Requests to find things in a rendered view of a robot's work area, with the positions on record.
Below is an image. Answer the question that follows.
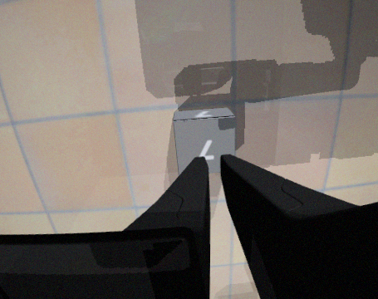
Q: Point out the grey block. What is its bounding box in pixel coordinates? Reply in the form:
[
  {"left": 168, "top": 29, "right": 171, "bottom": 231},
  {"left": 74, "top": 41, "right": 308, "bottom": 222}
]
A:
[{"left": 173, "top": 107, "right": 235, "bottom": 174}]

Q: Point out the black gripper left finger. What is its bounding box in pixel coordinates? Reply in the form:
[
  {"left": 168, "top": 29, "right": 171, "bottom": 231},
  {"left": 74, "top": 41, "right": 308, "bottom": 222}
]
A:
[{"left": 0, "top": 157, "right": 211, "bottom": 299}]

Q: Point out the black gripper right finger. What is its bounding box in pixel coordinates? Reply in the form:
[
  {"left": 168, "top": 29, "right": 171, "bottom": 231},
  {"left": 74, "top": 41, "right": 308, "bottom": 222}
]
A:
[{"left": 219, "top": 154, "right": 378, "bottom": 299}]

